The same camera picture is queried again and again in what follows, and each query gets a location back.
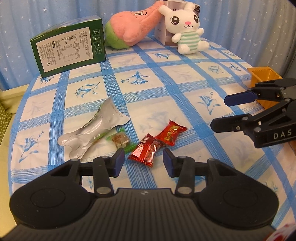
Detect green small candy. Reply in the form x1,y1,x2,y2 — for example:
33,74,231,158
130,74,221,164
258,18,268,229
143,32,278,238
106,128,137,154

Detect light green sofa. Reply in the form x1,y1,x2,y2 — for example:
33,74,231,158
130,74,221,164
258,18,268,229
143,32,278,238
1,85,28,237

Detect red orange candy packet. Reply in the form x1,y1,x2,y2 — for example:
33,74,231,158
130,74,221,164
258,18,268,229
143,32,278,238
128,133,164,167

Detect blue checkered tablecloth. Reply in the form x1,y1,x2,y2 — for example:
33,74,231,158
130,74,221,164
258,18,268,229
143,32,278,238
8,38,295,227

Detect pink green plush toy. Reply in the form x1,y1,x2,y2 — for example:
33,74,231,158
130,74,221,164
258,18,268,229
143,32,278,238
105,1,165,50

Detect green chevron cushion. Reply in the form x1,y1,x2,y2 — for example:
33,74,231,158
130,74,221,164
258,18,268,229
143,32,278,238
0,104,12,144

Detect orange plastic tray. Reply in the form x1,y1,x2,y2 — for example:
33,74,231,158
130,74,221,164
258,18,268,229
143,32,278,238
247,66,283,110

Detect blue star curtain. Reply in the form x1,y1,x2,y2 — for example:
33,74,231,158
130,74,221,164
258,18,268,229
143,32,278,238
1,1,295,90

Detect white bunny plush toy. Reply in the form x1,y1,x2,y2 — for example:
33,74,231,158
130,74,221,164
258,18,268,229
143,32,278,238
159,2,209,55

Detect silver foil snack pouch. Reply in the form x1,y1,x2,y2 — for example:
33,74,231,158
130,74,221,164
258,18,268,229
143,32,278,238
58,97,130,159

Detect green printed carton box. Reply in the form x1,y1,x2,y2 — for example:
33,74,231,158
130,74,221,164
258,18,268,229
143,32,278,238
30,16,106,78

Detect small red candy packet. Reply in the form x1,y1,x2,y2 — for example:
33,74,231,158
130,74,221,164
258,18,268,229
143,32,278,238
155,120,187,146

